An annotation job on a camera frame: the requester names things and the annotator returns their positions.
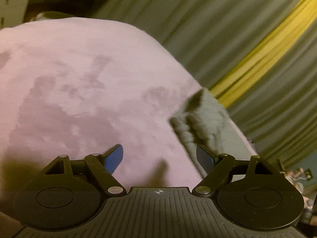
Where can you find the yellow curtain stripe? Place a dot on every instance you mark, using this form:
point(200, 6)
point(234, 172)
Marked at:
point(265, 55)

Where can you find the pink bed blanket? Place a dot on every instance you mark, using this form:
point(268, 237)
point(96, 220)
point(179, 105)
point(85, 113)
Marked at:
point(78, 86)

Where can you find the pink plush toy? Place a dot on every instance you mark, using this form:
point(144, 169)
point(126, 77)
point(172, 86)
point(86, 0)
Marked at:
point(296, 179)

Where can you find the grey sweatpants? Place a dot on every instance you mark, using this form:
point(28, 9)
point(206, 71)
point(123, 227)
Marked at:
point(201, 120)

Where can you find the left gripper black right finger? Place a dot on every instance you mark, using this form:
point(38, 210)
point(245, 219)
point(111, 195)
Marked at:
point(217, 167)

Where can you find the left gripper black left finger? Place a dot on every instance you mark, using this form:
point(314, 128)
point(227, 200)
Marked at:
point(102, 166)

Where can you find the grey curtain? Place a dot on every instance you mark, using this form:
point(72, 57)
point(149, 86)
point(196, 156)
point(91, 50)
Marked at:
point(210, 37)

